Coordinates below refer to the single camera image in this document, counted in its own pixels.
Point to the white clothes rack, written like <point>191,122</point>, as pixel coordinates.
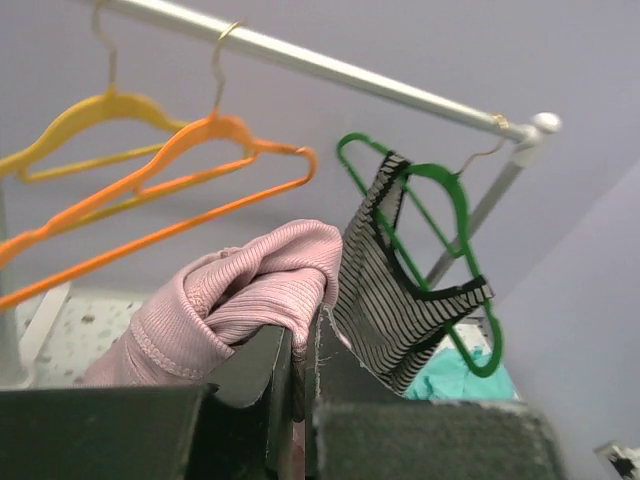
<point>528,138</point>

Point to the black white striped top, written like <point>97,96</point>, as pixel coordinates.
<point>390,323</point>

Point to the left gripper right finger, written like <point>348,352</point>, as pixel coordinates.
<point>356,428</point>

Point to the orange hanger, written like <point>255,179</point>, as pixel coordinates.
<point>130,191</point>

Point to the green hanger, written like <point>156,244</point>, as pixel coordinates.
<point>461,247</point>

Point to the pink tank top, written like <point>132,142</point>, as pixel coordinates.
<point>205,313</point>

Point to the teal cloth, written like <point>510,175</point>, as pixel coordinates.
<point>446,376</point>

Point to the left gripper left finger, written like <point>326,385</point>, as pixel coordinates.
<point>237,425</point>

